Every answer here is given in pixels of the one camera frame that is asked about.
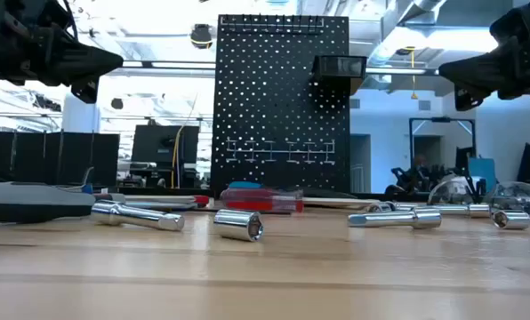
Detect red clear handle screwdriver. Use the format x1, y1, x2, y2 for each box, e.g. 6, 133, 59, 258
222, 187, 304, 200
220, 188, 384, 213

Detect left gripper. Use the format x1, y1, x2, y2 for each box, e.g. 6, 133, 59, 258
0, 0, 124, 104

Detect blue chair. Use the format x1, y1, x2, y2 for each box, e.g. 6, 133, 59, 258
467, 156, 498, 193

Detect white round column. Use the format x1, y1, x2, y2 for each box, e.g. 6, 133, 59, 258
61, 92, 101, 133

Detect black computer monitor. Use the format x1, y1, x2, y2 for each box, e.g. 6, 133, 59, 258
131, 124, 201, 166

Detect large short chrome socket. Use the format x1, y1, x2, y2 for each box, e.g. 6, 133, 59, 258
213, 208, 265, 243

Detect large grey black screwdriver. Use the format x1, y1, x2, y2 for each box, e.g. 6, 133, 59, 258
0, 180, 96, 224

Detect chrome wire ring rack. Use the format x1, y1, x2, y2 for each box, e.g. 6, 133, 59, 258
225, 138, 337, 166

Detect chrome socket extension bar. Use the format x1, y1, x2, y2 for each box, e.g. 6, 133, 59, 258
90, 199, 187, 232
393, 202, 492, 220

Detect yellow ceiling cord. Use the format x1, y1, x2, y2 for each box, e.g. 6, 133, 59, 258
406, 45, 420, 100

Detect silver ceiling duct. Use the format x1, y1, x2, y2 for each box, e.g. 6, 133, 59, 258
366, 0, 448, 68

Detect long chrome deep socket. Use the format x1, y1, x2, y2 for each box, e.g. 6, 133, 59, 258
348, 207, 443, 231

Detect black pegboard bin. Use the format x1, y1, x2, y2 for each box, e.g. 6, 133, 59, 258
311, 54, 368, 95

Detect wire screwdriver holder rack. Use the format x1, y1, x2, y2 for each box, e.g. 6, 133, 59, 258
219, 15, 325, 36

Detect black stand frame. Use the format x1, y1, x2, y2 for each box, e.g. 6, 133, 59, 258
408, 116, 478, 172

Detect black partition panels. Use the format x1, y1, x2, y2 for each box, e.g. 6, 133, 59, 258
0, 130, 121, 188

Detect person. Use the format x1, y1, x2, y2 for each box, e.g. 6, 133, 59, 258
400, 153, 435, 195

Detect black metal pegboard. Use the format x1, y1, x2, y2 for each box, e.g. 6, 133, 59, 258
209, 14, 352, 197

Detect clear safety glasses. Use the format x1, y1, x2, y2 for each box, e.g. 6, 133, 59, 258
427, 175, 530, 222

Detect yellow hanging cable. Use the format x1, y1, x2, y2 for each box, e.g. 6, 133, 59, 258
170, 95, 199, 188

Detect blue black handle screwdriver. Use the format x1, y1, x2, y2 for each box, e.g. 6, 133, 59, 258
227, 180, 265, 190

